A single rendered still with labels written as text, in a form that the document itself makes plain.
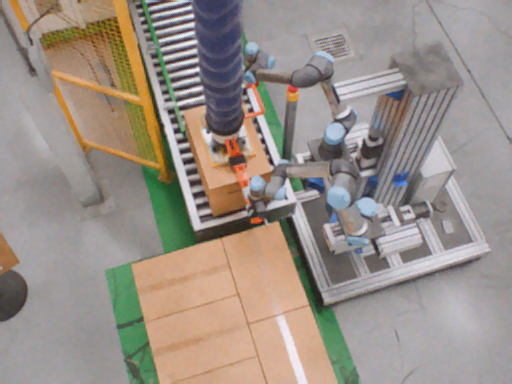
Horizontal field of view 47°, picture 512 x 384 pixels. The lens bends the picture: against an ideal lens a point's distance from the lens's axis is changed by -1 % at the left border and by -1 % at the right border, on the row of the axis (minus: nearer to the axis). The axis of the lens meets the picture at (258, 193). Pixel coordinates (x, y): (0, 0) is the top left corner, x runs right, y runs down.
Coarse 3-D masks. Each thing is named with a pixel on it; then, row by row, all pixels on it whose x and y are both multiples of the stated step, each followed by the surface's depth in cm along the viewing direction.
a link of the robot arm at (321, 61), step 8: (312, 56) 325; (320, 56) 320; (328, 56) 321; (312, 64) 317; (320, 64) 318; (328, 64) 321; (320, 72) 317; (328, 72) 322; (328, 80) 326; (328, 88) 330; (328, 96) 335; (336, 104) 338; (344, 104) 341; (336, 112) 342; (344, 112) 342; (352, 112) 347; (336, 120) 346; (344, 120) 344; (352, 120) 347
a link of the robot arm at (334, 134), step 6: (330, 126) 341; (336, 126) 341; (342, 126) 341; (324, 132) 341; (330, 132) 340; (336, 132) 340; (342, 132) 340; (324, 138) 343; (330, 138) 339; (336, 138) 339; (342, 138) 341; (324, 144) 348; (330, 144) 344; (336, 144) 343; (330, 150) 348; (336, 150) 349
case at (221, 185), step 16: (192, 112) 384; (192, 128) 378; (192, 144) 387; (256, 144) 373; (208, 160) 367; (256, 160) 368; (208, 176) 362; (224, 176) 362; (208, 192) 372; (224, 192) 368; (240, 192) 375; (224, 208) 388; (240, 208) 395
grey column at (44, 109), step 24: (0, 0) 269; (0, 24) 281; (0, 48) 294; (24, 48) 299; (24, 72) 313; (24, 96) 329; (48, 96) 335; (48, 120) 353; (48, 144) 374; (72, 144) 381; (72, 168) 405; (72, 192) 461; (96, 192) 442; (96, 216) 453
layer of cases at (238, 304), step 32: (160, 256) 382; (192, 256) 382; (224, 256) 382; (256, 256) 382; (288, 256) 382; (160, 288) 372; (192, 288) 372; (224, 288) 372; (256, 288) 372; (288, 288) 373; (160, 320) 363; (192, 320) 363; (224, 320) 363; (256, 320) 363; (288, 320) 363; (160, 352) 354; (192, 352) 354; (224, 352) 354; (256, 352) 356; (288, 352) 355; (320, 352) 355
